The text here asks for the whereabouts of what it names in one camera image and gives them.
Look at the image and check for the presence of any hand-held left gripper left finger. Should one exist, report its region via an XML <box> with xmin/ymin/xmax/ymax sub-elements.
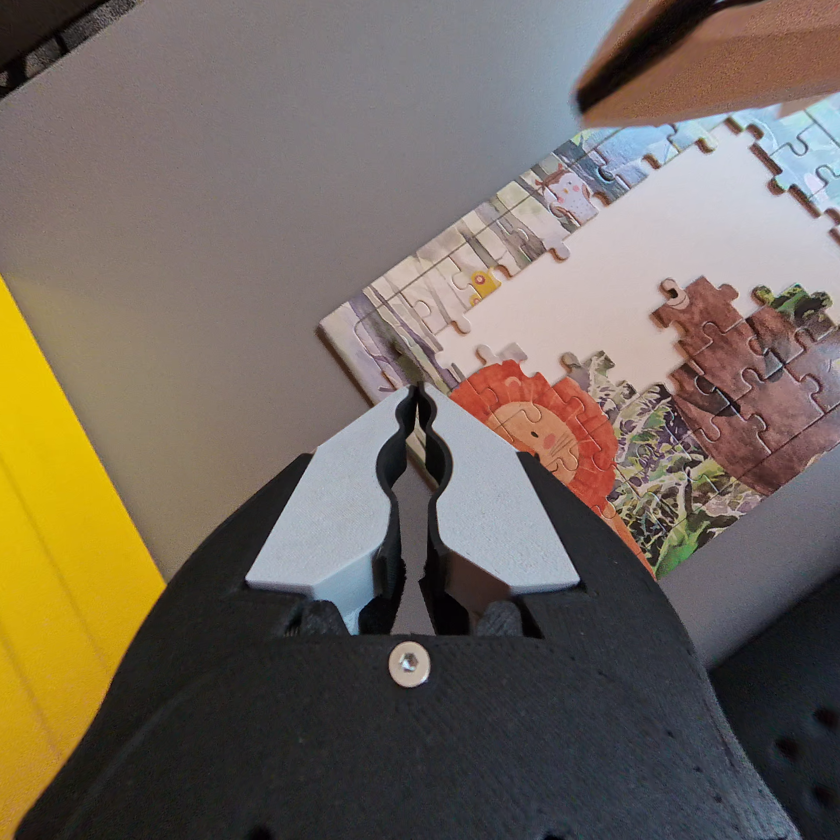
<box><xmin>244</xmin><ymin>386</ymin><xmax>421</xmax><ymax>634</ymax></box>

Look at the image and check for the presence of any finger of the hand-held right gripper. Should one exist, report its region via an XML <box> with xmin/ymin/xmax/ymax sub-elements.
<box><xmin>575</xmin><ymin>0</ymin><xmax>840</xmax><ymax>130</ymax></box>
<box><xmin>576</xmin><ymin>0</ymin><xmax>716</xmax><ymax>96</ymax></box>

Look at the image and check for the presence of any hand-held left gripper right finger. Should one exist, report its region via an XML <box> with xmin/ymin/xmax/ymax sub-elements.
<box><xmin>416</xmin><ymin>382</ymin><xmax>581</xmax><ymax>634</ymax></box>

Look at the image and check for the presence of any partly assembled jigsaw puzzle board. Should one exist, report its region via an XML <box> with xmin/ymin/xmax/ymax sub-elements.
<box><xmin>318</xmin><ymin>98</ymin><xmax>840</xmax><ymax>581</ymax></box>

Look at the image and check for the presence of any yellow plastic bin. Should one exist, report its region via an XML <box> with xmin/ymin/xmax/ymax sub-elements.
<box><xmin>0</xmin><ymin>276</ymin><xmax>166</xmax><ymax>840</ymax></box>

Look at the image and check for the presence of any grey desk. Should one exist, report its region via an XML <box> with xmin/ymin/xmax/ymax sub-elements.
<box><xmin>0</xmin><ymin>0</ymin><xmax>840</xmax><ymax>670</ymax></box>

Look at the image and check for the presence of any black mesh chair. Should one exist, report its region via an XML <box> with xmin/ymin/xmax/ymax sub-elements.
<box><xmin>709</xmin><ymin>577</ymin><xmax>840</xmax><ymax>840</ymax></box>

